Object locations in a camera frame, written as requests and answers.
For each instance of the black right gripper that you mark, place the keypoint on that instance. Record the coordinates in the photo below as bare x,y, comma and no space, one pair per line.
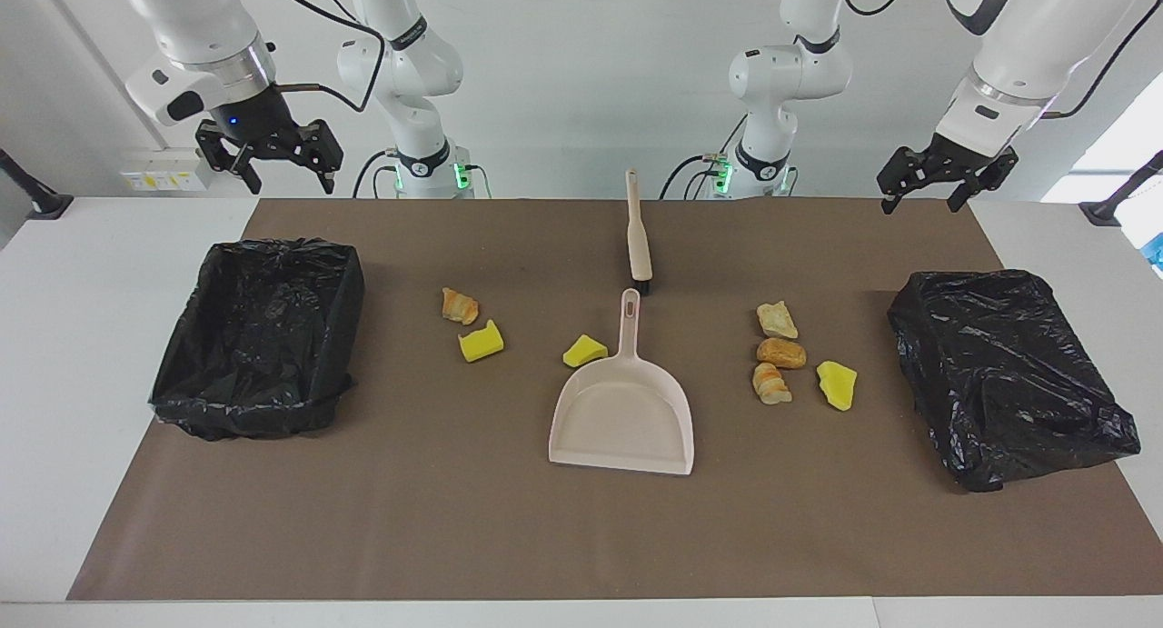
263,133

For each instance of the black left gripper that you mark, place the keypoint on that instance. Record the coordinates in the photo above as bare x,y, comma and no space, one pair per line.
945,164

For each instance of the croissant with pale underside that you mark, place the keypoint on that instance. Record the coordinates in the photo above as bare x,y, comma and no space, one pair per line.
777,320

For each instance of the yellow green-backed sponge piece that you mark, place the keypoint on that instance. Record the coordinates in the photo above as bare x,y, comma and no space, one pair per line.
836,385

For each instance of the brown bread roll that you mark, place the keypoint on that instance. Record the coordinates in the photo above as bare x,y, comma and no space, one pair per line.
781,353

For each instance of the golden flaky croissant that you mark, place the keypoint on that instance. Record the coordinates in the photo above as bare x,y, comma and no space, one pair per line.
459,307

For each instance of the striped orange croissant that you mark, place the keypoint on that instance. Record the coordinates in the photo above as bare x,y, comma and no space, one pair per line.
770,384

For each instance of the beige brush with black bristles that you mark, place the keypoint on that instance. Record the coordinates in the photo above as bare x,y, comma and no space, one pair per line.
639,246

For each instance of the beige plastic dustpan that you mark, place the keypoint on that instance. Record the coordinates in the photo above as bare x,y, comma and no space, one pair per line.
622,419

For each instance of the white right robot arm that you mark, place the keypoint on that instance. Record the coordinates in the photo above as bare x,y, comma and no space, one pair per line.
409,64

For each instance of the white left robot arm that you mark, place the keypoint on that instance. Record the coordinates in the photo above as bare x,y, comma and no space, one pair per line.
790,74

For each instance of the bin lined with black bag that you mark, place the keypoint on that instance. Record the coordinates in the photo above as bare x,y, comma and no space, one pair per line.
254,337
999,373

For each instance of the blue object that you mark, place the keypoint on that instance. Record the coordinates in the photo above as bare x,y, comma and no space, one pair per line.
1158,251

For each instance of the brown table mat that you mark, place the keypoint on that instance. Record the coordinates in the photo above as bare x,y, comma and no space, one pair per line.
454,519

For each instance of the white wall outlet box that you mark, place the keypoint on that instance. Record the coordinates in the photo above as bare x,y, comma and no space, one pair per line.
168,171

